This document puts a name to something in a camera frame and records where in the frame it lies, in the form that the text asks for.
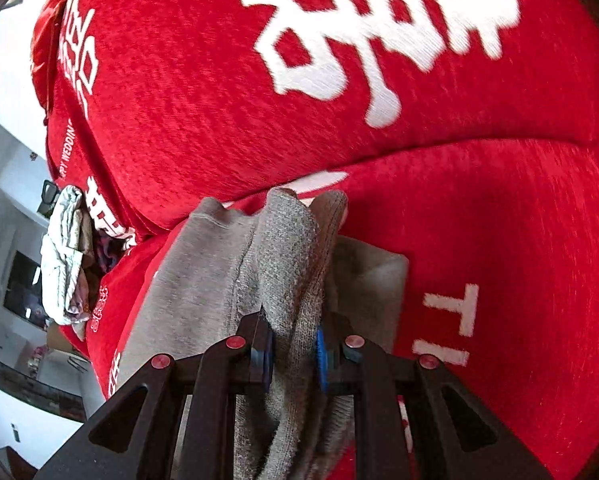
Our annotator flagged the white crumpled cloth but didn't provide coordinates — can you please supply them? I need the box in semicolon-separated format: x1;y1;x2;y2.
40;185;97;326

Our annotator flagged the black screen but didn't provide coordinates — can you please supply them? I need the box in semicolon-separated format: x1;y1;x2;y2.
3;252;50;331

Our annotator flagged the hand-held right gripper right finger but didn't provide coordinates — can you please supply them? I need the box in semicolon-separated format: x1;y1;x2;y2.
315;327;553;480

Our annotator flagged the small black object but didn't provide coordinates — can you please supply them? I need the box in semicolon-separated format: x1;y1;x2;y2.
36;180;60;216

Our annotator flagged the grey garment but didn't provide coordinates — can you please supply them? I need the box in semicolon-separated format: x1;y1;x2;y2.
116;187;410;480

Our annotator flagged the dark wooden shelf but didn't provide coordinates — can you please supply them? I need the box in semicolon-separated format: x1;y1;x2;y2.
0;347;87;421

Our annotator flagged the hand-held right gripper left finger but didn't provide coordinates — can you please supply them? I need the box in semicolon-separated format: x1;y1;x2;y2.
34;310;276;480

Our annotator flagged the dark plaid cloth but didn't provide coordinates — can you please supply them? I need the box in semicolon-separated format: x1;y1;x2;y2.
92;230;130;281

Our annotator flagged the red printed blanket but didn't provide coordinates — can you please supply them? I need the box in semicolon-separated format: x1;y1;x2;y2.
29;0;599;480

